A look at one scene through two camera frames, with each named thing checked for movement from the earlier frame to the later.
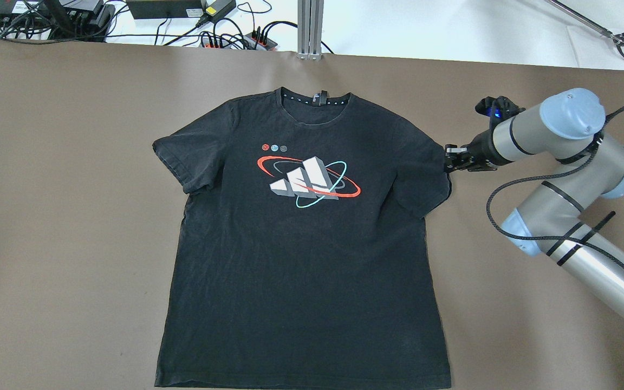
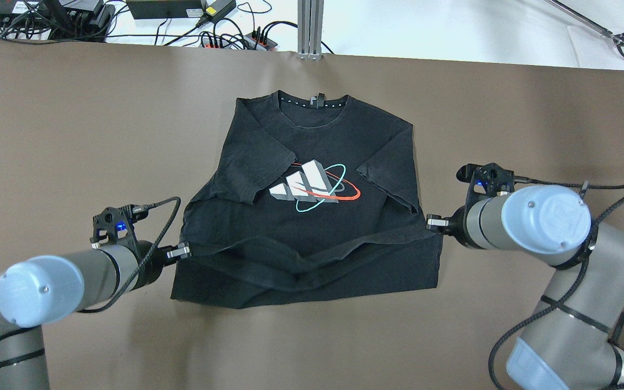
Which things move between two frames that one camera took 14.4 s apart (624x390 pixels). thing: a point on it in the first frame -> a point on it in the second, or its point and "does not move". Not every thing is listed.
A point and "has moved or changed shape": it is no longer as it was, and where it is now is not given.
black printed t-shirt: x=305 y=258 has moved or changed shape
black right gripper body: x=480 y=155 -> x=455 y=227
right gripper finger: x=450 y=148 -> x=435 y=221
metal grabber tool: x=619 y=38 does not move
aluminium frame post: x=310 y=16 does not move
